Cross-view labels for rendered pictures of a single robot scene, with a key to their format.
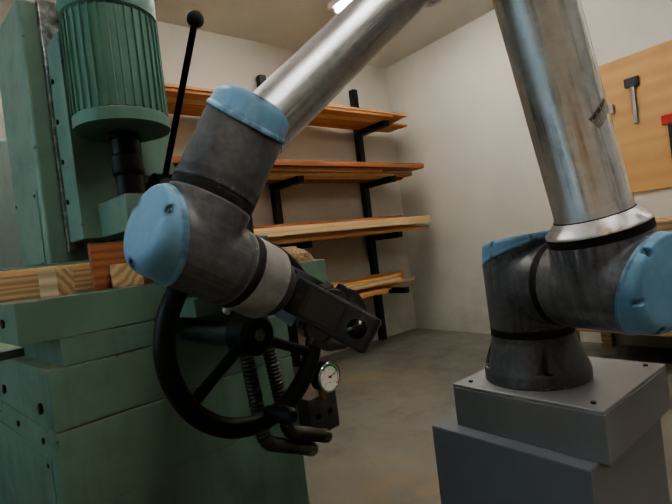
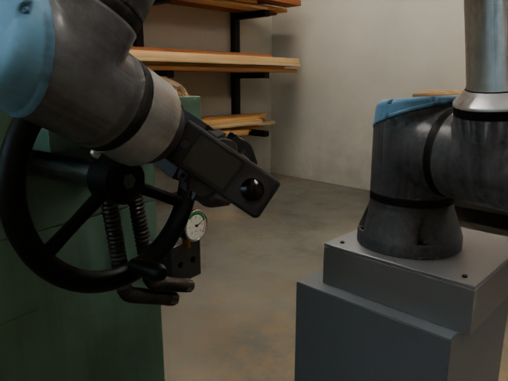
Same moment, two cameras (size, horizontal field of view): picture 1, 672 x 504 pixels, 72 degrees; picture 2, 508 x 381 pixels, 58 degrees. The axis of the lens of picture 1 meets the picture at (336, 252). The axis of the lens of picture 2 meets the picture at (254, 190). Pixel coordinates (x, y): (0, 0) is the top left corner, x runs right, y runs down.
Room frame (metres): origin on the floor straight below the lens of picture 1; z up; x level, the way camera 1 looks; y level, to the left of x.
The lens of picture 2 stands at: (0.09, 0.04, 0.93)
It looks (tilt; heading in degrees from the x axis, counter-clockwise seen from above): 13 degrees down; 353
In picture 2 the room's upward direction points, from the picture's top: straight up
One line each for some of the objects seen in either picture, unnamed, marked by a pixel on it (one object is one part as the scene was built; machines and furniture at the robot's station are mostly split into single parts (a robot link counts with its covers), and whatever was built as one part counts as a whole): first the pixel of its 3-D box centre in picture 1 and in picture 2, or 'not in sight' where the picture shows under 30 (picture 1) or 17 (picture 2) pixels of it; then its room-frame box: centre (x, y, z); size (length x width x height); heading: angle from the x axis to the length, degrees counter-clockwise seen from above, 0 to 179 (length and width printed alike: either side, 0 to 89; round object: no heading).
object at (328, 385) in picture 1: (324, 380); (190, 228); (0.96, 0.06, 0.65); 0.06 x 0.04 x 0.08; 137
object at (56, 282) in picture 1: (56, 282); not in sight; (0.69, 0.42, 0.92); 0.03 x 0.03 x 0.04; 75
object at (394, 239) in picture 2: (534, 349); (409, 215); (0.88, -0.36, 0.68); 0.19 x 0.19 x 0.10
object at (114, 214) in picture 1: (131, 220); not in sight; (0.93, 0.40, 1.03); 0.14 x 0.07 x 0.09; 47
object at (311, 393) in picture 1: (306, 408); (167, 255); (1.00, 0.11, 0.58); 0.12 x 0.08 x 0.08; 47
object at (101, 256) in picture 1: (162, 259); not in sight; (0.86, 0.32, 0.94); 0.25 x 0.01 x 0.08; 137
